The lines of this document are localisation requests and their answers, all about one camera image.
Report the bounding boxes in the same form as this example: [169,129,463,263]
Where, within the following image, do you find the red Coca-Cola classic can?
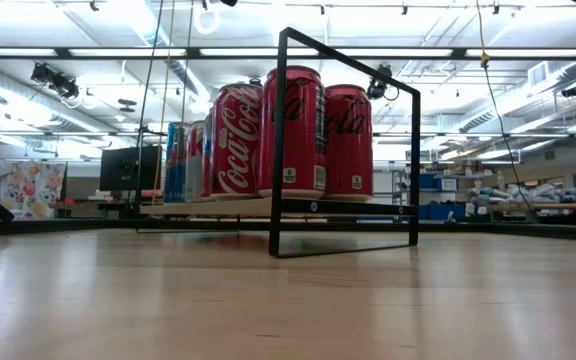
[210,82,264,202]

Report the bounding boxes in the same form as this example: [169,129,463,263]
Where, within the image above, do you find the silver Diet Coke can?
[185,119,207,201]

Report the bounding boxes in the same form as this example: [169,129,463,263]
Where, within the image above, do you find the red Coke Zero can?
[256,64,327,199]
[323,83,374,202]

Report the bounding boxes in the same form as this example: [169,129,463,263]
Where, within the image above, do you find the black ceiling light cluster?
[30,62,80,100]

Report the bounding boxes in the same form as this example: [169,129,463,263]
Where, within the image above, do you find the black monitor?
[99,144,163,192]

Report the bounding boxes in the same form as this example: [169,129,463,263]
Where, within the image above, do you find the floral patterned cloth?
[0,159,68,221]

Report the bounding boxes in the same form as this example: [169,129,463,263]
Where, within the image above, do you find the blue storage bins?
[417,172,460,222]

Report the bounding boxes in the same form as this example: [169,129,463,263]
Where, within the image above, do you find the background wooden workbench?
[467,182,576,226]

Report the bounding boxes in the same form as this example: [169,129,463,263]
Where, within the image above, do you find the black ceiling camera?
[366,63,400,101]

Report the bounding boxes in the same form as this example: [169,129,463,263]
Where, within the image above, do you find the wooden shelf with black frame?
[135,27,422,260]

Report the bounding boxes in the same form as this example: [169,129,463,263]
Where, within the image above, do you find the black aluminium table frame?
[0,217,576,242]

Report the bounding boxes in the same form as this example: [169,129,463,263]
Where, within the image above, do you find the hanging yellow cable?
[475,0,534,211]

